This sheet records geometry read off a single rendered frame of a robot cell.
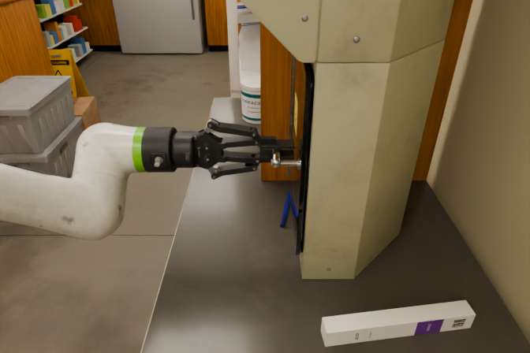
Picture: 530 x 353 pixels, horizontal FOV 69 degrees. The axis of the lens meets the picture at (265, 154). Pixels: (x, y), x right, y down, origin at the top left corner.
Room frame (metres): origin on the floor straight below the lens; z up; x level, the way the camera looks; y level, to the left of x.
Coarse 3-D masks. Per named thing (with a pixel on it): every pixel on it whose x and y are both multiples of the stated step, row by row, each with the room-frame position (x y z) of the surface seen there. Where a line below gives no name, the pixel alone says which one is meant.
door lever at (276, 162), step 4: (272, 152) 0.66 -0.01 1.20; (276, 152) 0.65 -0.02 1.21; (280, 152) 0.66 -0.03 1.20; (272, 156) 0.64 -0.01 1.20; (276, 156) 0.63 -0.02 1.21; (280, 156) 0.64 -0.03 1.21; (272, 160) 0.62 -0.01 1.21; (276, 160) 0.62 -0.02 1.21; (280, 160) 0.62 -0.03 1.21; (284, 160) 0.62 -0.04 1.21; (288, 160) 0.62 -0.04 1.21; (292, 160) 0.62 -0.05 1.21; (296, 160) 0.62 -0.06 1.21; (272, 164) 0.62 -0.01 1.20; (276, 164) 0.62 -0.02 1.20; (280, 164) 0.62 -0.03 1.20; (284, 164) 0.62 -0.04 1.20; (288, 164) 0.62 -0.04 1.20; (292, 164) 0.62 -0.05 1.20; (296, 164) 0.62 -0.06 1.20
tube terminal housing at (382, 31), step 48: (336, 0) 0.57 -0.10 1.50; (384, 0) 0.57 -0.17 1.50; (432, 0) 0.65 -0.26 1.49; (336, 48) 0.57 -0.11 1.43; (384, 48) 0.57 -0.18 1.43; (432, 48) 0.68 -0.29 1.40; (336, 96) 0.57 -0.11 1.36; (384, 96) 0.57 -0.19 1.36; (336, 144) 0.57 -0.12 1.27; (384, 144) 0.59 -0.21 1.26; (336, 192) 0.57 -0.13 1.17; (384, 192) 0.62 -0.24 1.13; (336, 240) 0.57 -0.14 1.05; (384, 240) 0.65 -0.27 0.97
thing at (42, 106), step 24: (0, 96) 2.29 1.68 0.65; (24, 96) 2.29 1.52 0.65; (48, 96) 2.33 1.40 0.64; (72, 96) 2.66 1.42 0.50; (0, 120) 2.10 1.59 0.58; (24, 120) 2.10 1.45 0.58; (48, 120) 2.29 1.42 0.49; (72, 120) 2.60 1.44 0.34; (0, 144) 2.12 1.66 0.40; (24, 144) 2.12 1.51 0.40; (48, 144) 2.23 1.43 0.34
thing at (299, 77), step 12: (300, 72) 0.68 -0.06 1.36; (300, 84) 0.66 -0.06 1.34; (300, 96) 0.65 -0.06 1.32; (300, 108) 0.64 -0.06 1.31; (300, 120) 0.63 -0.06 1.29; (300, 132) 0.61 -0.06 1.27; (300, 144) 0.60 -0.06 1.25; (300, 156) 0.59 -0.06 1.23; (300, 168) 0.58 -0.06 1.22; (300, 180) 0.58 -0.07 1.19; (300, 192) 0.58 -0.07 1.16; (300, 204) 0.58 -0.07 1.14; (300, 216) 0.58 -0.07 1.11; (300, 228) 0.58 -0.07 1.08
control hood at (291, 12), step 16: (256, 0) 0.57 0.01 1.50; (272, 0) 0.57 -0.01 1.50; (288, 0) 0.57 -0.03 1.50; (304, 0) 0.57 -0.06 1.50; (320, 0) 0.57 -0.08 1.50; (256, 16) 0.57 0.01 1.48; (272, 16) 0.57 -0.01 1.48; (288, 16) 0.57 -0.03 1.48; (304, 16) 0.57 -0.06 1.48; (272, 32) 0.57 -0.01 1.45; (288, 32) 0.57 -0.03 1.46; (304, 32) 0.57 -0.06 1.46; (288, 48) 0.57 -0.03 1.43; (304, 48) 0.57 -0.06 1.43
